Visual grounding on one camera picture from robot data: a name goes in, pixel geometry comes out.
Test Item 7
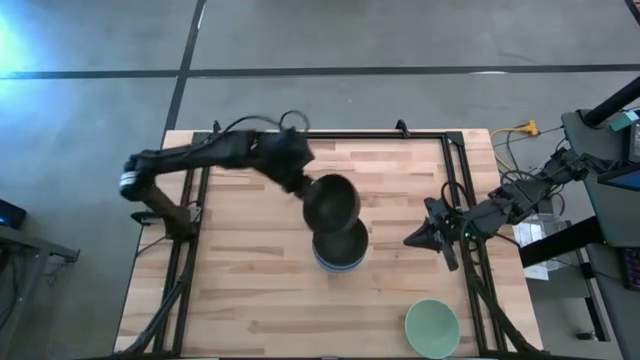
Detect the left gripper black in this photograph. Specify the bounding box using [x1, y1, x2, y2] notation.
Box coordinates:
[264, 130, 317, 201]

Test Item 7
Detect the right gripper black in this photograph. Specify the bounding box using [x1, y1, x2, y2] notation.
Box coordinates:
[403, 196, 470, 252]

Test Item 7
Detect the black bowl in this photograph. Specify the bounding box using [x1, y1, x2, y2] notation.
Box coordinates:
[312, 217, 370, 267]
[302, 173, 362, 235]

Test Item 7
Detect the white bowl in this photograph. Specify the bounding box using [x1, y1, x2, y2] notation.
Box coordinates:
[312, 239, 369, 275]

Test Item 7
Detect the mint green bowl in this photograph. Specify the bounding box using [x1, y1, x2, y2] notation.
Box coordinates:
[403, 298, 462, 360]

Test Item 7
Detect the white paper sheet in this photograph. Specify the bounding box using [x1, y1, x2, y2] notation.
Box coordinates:
[511, 214, 552, 282]

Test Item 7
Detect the black desk beam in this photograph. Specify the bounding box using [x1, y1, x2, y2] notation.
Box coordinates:
[518, 215, 605, 269]

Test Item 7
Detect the grey desk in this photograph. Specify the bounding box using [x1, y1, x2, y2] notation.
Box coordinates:
[560, 108, 640, 360]

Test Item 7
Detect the black keyboard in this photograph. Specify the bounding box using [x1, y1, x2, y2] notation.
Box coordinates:
[619, 246, 640, 292]

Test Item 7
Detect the black pole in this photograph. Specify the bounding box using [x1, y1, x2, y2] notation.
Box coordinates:
[582, 74, 640, 129]

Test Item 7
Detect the teal box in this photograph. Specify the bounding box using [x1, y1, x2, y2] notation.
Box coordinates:
[609, 110, 640, 133]

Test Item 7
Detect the black device with blue light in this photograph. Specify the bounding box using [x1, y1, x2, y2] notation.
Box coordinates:
[0, 199, 28, 231]

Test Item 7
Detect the black aluminium table frame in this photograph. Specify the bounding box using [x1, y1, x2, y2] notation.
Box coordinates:
[114, 119, 551, 360]

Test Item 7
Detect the black cable bundle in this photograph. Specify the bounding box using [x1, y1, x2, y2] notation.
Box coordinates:
[464, 259, 544, 357]
[122, 249, 197, 357]

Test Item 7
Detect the yellow cable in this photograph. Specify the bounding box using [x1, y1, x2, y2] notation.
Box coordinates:
[490, 126, 526, 151]

